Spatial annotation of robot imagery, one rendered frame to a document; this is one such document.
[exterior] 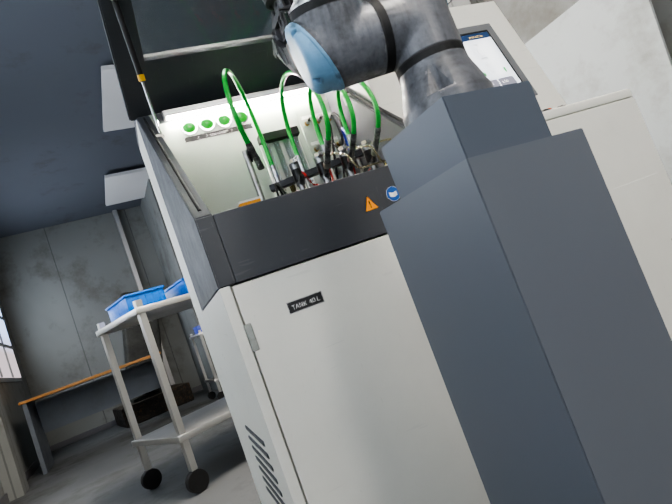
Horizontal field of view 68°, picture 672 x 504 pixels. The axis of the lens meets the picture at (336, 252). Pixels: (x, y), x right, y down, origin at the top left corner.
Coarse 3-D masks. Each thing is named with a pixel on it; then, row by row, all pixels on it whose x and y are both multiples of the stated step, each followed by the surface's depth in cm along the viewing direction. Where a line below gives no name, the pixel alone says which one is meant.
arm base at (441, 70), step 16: (432, 48) 77; (448, 48) 77; (464, 48) 80; (416, 64) 78; (432, 64) 77; (448, 64) 76; (464, 64) 76; (400, 80) 82; (416, 80) 78; (432, 80) 77; (448, 80) 75; (464, 80) 75; (480, 80) 76; (416, 96) 78; (432, 96) 75; (416, 112) 78
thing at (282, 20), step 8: (264, 0) 119; (272, 0) 119; (280, 0) 115; (288, 0) 115; (272, 8) 122; (280, 8) 114; (288, 8) 114; (280, 16) 113; (288, 16) 114; (272, 24) 119; (280, 24) 115; (272, 32) 120; (280, 32) 119; (280, 40) 119
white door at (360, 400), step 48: (384, 240) 121; (240, 288) 108; (288, 288) 111; (336, 288) 115; (384, 288) 119; (288, 336) 109; (336, 336) 113; (384, 336) 116; (288, 384) 107; (336, 384) 111; (384, 384) 114; (432, 384) 118; (288, 432) 105; (336, 432) 109; (384, 432) 112; (432, 432) 115; (336, 480) 107; (384, 480) 110; (432, 480) 113; (480, 480) 117
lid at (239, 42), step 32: (128, 0) 138; (160, 0) 143; (192, 0) 147; (224, 0) 152; (256, 0) 156; (160, 32) 150; (192, 32) 154; (224, 32) 159; (256, 32) 164; (128, 64) 150; (160, 64) 155; (192, 64) 160; (224, 64) 165; (256, 64) 170; (128, 96) 158; (160, 96) 163; (192, 96) 168; (224, 96) 174
